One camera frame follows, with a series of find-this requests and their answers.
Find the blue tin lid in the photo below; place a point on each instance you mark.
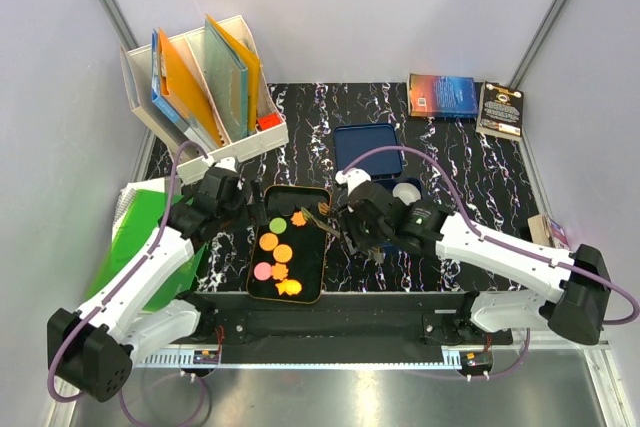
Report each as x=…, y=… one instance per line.
x=351, y=141

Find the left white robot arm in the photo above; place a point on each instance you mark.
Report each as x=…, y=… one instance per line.
x=95, y=347

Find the orange flower cookie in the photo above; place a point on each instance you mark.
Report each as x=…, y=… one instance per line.
x=279, y=271

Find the black gold-rimmed tray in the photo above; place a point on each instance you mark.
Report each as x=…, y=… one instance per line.
x=308, y=244

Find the blue orange book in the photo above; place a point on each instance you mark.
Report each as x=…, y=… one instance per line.
x=450, y=97

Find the pink round cookie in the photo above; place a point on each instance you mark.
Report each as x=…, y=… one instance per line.
x=262, y=271

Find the blue tin box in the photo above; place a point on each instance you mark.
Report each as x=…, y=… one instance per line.
x=419, y=229

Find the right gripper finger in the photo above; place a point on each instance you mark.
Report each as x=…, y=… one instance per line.
x=373, y=251
x=327, y=227

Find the orange leaf cookie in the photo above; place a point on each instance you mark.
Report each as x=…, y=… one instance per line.
x=298, y=219

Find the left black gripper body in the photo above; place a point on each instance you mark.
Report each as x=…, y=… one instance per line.
x=235, y=213

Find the blue binder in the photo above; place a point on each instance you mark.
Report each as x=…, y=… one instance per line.
x=170, y=81

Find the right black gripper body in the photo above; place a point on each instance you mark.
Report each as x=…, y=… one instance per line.
x=362, y=233

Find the white paper cookie cup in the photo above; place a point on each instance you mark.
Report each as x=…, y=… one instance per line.
x=406, y=192

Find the green clip file folder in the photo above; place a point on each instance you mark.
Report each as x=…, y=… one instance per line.
x=138, y=222

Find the black paperback book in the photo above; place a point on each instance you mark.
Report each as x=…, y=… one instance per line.
x=500, y=112

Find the yellow orange folder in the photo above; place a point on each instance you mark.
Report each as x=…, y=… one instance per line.
x=237, y=32

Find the green round cookie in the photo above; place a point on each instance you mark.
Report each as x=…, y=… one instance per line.
x=278, y=225

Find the red small box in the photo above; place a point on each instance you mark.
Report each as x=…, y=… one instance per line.
x=268, y=121

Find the white file organizer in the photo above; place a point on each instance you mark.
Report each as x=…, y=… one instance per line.
x=136, y=65

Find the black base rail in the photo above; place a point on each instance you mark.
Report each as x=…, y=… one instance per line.
x=344, y=330

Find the orange dotted round cookie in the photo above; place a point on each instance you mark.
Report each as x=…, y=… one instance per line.
x=268, y=241

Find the orange fish cookie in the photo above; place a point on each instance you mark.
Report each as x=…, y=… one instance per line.
x=290, y=287

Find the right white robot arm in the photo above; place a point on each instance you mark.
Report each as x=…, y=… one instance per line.
x=563, y=291

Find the teal speckled folder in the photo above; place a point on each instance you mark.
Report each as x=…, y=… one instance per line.
x=226, y=75

